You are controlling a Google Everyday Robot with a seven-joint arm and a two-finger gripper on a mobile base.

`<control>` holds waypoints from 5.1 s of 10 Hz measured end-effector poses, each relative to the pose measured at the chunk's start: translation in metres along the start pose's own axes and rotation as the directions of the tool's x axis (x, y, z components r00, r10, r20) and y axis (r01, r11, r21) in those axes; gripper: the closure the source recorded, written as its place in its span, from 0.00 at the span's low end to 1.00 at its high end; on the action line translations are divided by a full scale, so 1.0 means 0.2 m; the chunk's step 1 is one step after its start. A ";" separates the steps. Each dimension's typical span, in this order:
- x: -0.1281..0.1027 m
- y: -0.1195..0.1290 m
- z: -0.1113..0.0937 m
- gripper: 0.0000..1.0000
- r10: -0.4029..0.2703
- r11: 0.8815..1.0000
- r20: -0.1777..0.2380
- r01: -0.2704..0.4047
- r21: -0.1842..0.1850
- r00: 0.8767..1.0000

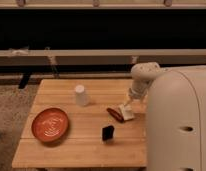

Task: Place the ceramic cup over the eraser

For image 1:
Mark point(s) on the orange round plate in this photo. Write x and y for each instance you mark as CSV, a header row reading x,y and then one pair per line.
x,y
50,125

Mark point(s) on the black eraser block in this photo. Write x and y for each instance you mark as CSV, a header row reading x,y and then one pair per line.
x,y
107,133

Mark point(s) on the white sponge block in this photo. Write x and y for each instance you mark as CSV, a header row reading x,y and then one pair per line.
x,y
126,112

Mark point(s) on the dark red oblong object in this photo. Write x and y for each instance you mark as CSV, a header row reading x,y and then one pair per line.
x,y
115,115

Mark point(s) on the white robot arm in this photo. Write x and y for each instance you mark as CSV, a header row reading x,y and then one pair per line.
x,y
175,115

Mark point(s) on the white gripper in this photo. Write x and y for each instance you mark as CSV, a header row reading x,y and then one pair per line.
x,y
130,98

